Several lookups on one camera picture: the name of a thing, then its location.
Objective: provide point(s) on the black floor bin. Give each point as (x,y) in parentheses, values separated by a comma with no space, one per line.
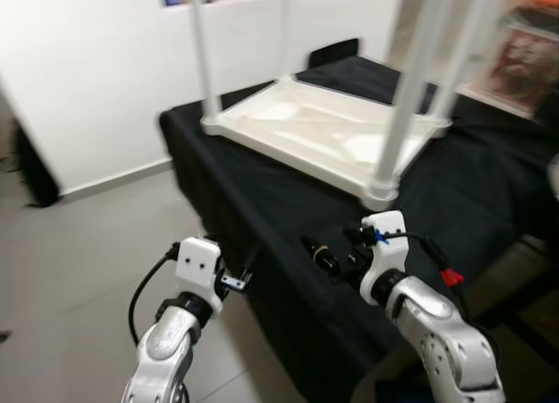
(37,171)

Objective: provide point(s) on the black tablecloth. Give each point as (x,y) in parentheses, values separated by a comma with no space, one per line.
(480,193)

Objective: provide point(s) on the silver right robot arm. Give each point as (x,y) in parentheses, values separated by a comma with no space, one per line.
(445,342)

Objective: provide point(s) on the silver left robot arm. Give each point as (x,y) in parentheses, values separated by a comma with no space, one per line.
(166,350)

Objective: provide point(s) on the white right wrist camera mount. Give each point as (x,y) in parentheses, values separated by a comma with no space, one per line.
(384,241)

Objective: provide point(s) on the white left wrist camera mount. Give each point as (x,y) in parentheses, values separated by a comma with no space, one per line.
(199,267)

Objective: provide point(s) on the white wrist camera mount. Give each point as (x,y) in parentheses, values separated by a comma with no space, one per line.
(199,267)
(384,241)

